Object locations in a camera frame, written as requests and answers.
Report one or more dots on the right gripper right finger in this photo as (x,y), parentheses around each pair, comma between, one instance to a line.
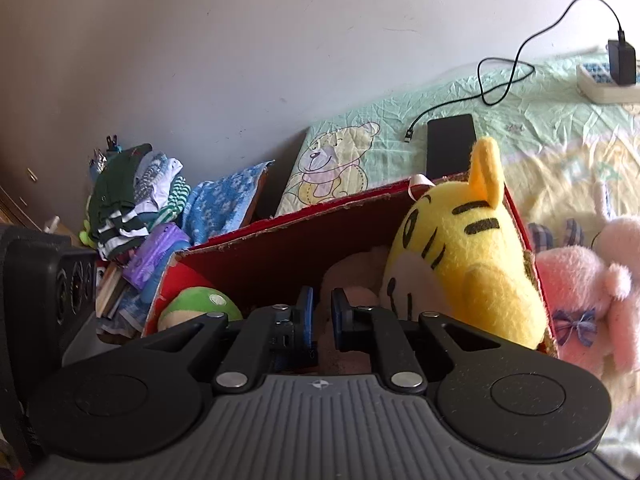
(377,332)

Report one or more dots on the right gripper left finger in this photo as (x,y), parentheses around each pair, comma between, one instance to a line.
(273,340)

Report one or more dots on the pink plush teddy bear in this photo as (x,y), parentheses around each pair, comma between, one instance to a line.
(360,276)

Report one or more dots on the green avocado plush toy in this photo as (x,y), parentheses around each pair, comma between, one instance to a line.
(193,302)

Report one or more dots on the yellow tiger plush toy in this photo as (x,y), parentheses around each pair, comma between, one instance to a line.
(459,251)

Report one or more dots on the white plush rabbit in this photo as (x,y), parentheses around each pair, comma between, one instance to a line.
(617,244)
(573,277)

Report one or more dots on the red cardboard box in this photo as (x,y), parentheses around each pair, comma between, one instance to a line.
(269,261)

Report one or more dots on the purple tissue pack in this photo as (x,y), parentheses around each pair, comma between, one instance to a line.
(147,256)

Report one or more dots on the pile of folded clothes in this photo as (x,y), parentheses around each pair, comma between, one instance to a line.
(134,191)

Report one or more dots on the blue patterned towel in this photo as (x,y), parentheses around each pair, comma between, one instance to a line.
(218,207)

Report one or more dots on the black smartphone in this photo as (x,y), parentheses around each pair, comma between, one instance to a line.
(449,145)

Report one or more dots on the white power strip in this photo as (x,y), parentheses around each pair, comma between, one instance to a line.
(596,83)

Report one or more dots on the black charger adapter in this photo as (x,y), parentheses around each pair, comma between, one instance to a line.
(622,60)

